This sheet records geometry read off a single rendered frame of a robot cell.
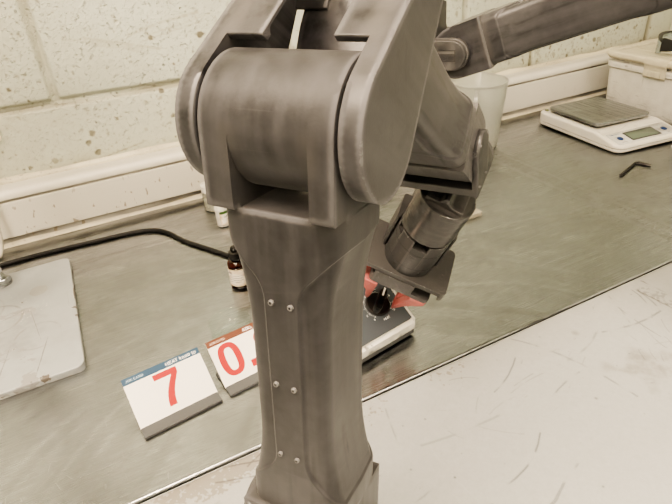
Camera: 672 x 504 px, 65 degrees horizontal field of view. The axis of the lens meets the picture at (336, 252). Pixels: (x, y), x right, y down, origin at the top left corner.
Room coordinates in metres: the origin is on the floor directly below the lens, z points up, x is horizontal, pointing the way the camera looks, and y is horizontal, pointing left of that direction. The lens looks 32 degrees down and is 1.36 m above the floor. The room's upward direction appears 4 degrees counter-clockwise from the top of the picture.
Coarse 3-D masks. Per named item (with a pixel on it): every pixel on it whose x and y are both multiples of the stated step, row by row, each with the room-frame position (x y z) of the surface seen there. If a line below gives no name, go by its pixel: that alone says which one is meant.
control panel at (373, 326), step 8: (376, 288) 0.55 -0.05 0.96; (392, 296) 0.54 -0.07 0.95; (368, 312) 0.51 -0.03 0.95; (392, 312) 0.52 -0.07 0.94; (400, 312) 0.52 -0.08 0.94; (368, 320) 0.50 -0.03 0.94; (376, 320) 0.50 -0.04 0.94; (384, 320) 0.51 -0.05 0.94; (392, 320) 0.51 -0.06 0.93; (400, 320) 0.51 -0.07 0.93; (368, 328) 0.49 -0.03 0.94; (376, 328) 0.49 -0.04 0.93; (384, 328) 0.50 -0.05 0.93; (392, 328) 0.50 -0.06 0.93; (368, 336) 0.48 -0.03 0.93; (376, 336) 0.48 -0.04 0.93
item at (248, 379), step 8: (216, 368) 0.46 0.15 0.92; (256, 368) 0.47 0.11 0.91; (240, 376) 0.46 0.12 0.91; (248, 376) 0.46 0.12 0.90; (256, 376) 0.46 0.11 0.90; (224, 384) 0.45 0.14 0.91; (232, 384) 0.45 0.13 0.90; (240, 384) 0.45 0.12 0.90; (248, 384) 0.45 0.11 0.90; (256, 384) 0.45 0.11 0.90; (232, 392) 0.44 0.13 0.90; (240, 392) 0.44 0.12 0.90
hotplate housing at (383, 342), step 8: (408, 312) 0.52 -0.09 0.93; (408, 320) 0.51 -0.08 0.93; (400, 328) 0.50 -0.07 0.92; (408, 328) 0.51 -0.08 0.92; (384, 336) 0.49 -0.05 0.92; (392, 336) 0.49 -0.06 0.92; (400, 336) 0.50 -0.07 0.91; (368, 344) 0.48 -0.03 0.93; (376, 344) 0.48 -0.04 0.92; (384, 344) 0.49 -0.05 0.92; (392, 344) 0.50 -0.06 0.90; (368, 352) 0.47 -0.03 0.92; (376, 352) 0.48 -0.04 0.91
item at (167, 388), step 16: (176, 368) 0.45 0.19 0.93; (192, 368) 0.46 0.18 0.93; (144, 384) 0.43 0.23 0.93; (160, 384) 0.43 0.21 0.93; (176, 384) 0.44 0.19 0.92; (192, 384) 0.44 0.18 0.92; (208, 384) 0.44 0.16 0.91; (144, 400) 0.42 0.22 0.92; (160, 400) 0.42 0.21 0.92; (176, 400) 0.42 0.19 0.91; (144, 416) 0.40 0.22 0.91
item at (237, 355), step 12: (240, 336) 0.50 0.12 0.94; (252, 336) 0.50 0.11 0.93; (216, 348) 0.48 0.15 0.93; (228, 348) 0.48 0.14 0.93; (240, 348) 0.49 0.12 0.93; (252, 348) 0.49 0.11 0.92; (216, 360) 0.47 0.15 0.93; (228, 360) 0.47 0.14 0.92; (240, 360) 0.47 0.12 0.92; (252, 360) 0.48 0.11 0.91; (228, 372) 0.46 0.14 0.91; (240, 372) 0.46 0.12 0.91
